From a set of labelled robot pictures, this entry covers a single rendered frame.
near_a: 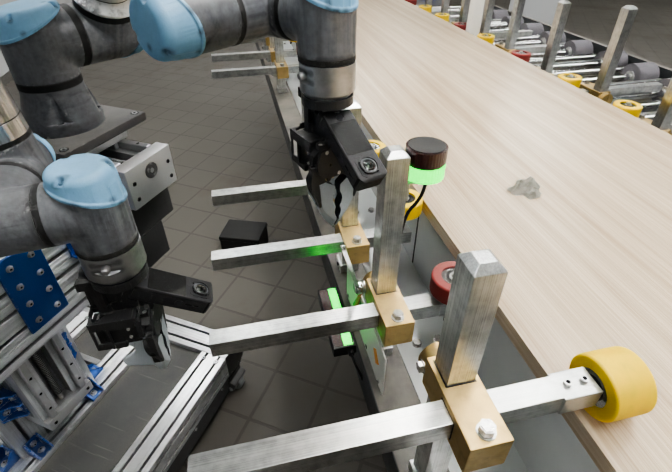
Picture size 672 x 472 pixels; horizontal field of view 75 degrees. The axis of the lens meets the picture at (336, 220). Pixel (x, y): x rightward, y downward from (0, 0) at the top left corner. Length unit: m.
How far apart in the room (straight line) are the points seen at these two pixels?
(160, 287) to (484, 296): 0.42
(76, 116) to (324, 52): 0.61
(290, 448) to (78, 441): 1.08
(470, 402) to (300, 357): 1.28
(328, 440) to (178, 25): 0.46
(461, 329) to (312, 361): 1.32
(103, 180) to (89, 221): 0.05
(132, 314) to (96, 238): 0.14
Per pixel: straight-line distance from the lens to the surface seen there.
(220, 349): 0.74
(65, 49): 1.02
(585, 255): 0.91
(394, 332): 0.74
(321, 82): 0.58
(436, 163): 0.63
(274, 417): 1.65
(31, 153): 0.69
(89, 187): 0.54
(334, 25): 0.56
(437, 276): 0.76
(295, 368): 1.74
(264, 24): 0.61
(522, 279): 0.81
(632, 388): 0.63
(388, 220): 0.67
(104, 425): 1.53
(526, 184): 1.05
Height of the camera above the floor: 1.42
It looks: 36 degrees down
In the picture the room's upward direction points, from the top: straight up
